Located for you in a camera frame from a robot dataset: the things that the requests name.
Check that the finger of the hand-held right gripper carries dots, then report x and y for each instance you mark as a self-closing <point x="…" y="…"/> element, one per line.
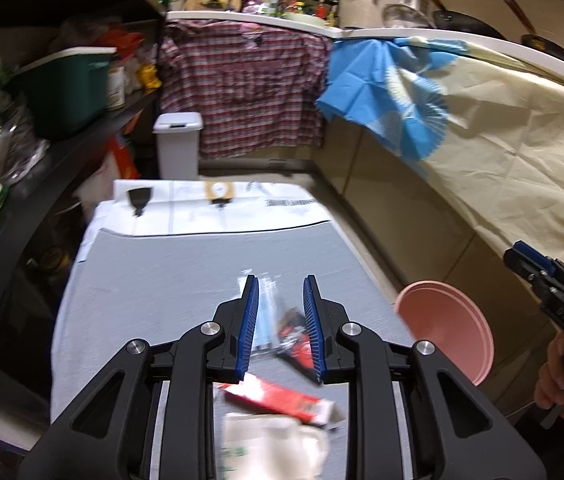
<point x="532" y="252"/>
<point x="519" y="265"/>

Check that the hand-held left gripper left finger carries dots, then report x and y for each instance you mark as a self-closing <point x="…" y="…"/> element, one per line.
<point x="247" y="330"/>

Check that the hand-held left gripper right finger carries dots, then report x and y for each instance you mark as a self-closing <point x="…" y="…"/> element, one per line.
<point x="313" y="330"/>

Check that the clear plastic wrapper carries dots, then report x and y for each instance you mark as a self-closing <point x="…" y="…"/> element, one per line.
<point x="268" y="320"/>

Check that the red and black packet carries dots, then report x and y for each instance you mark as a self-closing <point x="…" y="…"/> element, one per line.
<point x="294" y="345"/>

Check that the long red box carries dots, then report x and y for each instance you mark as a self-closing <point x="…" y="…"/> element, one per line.
<point x="282" y="400"/>

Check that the pink plastic trash bin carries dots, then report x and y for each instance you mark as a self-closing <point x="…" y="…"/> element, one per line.
<point x="442" y="320"/>

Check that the white wrapper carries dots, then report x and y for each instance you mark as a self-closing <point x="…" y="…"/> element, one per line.
<point x="272" y="445"/>

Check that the grey table mat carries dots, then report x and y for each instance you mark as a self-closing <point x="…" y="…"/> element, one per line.
<point x="161" y="285"/>

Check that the cream and blue printed cloth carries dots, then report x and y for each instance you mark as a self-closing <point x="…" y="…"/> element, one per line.
<point x="512" y="135"/>

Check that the white printed paper sheet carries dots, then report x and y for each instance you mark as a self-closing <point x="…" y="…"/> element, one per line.
<point x="186" y="205"/>

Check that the white lidded bin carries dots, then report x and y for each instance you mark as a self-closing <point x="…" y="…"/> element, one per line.
<point x="177" y="145"/>

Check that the black frying pan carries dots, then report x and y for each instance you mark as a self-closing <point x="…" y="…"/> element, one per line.
<point x="552" y="50"/>

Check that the orange printed bag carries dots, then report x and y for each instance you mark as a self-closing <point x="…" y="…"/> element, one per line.
<point x="120" y="160"/>

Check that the black wok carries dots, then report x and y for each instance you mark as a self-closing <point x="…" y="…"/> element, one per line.
<point x="457" y="20"/>

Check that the plaid shirt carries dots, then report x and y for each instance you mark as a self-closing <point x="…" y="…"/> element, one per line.
<point x="242" y="85"/>

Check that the black shelf rack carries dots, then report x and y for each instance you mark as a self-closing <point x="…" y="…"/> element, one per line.
<point x="86" y="130"/>

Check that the steel strainer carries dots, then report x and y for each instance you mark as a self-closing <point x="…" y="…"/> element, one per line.
<point x="402" y="14"/>

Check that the yellow figure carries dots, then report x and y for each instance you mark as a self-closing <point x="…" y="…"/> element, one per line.
<point x="147" y="76"/>

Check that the white jar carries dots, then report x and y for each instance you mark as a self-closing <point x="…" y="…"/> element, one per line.
<point x="115" y="87"/>

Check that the green storage box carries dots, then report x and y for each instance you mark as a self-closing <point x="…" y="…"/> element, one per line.
<point x="66" y="90"/>

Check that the white bowl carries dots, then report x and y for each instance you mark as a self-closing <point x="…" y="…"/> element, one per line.
<point x="307" y="19"/>

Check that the orange plastic bag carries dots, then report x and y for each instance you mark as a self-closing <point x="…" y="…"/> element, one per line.
<point x="121" y="41"/>

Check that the black spice rack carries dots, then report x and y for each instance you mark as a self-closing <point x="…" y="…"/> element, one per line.
<point x="309" y="0"/>

